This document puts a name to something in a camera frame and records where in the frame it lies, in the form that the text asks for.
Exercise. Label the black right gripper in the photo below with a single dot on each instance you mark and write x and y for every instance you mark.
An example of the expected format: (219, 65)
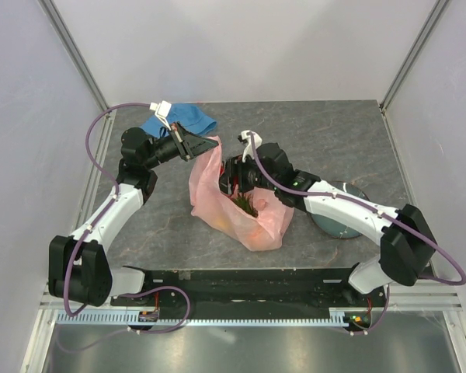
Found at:
(233, 172)

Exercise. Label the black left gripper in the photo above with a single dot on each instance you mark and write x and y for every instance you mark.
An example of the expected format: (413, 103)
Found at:
(183, 139)

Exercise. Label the toy pineapple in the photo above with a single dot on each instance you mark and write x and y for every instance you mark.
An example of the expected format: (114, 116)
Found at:
(244, 201)

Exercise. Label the pink peach plastic bag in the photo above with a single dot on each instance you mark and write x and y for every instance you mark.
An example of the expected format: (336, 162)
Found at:
(262, 232)

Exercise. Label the toy peach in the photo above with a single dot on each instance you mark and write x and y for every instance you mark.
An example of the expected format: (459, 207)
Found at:
(261, 204)

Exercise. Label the yellow toy mango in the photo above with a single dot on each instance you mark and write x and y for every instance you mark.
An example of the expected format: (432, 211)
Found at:
(222, 224)

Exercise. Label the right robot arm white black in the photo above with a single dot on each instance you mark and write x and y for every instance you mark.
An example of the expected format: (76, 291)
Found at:
(403, 235)

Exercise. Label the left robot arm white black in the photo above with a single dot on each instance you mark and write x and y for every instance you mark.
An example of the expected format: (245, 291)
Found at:
(78, 269)

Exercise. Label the blue bucket hat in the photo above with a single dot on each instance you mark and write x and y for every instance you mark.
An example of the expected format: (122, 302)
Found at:
(190, 116)

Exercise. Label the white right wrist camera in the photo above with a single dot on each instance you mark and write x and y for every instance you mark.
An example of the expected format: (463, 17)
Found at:
(251, 141)

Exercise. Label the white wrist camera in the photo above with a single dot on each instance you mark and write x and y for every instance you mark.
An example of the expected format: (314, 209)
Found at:
(161, 111)
(251, 141)

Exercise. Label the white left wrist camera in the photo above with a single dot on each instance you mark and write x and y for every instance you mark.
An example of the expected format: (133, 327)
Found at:
(161, 111)

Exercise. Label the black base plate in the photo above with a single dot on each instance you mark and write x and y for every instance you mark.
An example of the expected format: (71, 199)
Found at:
(319, 288)

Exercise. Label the left aluminium frame post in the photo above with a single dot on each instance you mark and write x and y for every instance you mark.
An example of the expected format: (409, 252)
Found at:
(68, 41)

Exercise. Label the aluminium frame post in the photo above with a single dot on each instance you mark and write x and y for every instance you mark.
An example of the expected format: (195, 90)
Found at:
(68, 41)
(423, 36)

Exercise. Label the slotted cable duct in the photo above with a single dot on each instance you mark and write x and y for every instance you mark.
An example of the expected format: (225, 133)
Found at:
(140, 318)

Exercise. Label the right aluminium frame post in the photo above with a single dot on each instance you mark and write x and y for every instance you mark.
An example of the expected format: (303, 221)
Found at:
(423, 36)

